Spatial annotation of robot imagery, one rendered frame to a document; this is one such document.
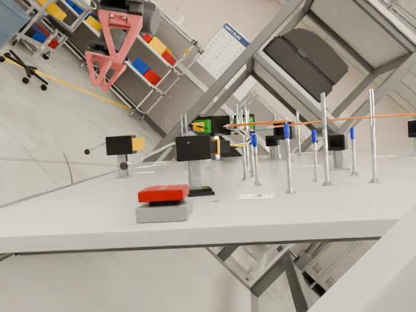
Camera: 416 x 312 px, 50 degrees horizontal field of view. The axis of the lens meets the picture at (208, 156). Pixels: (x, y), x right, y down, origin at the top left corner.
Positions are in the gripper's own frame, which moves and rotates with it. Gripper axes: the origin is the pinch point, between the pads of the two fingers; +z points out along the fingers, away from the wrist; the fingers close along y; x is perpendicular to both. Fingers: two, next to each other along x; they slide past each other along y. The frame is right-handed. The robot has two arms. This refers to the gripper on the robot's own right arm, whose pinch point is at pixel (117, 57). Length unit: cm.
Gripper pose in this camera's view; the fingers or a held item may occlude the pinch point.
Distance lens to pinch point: 75.0
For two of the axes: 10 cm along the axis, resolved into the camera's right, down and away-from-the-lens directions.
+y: -1.3, -0.4, 9.9
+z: -1.0, 9.9, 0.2
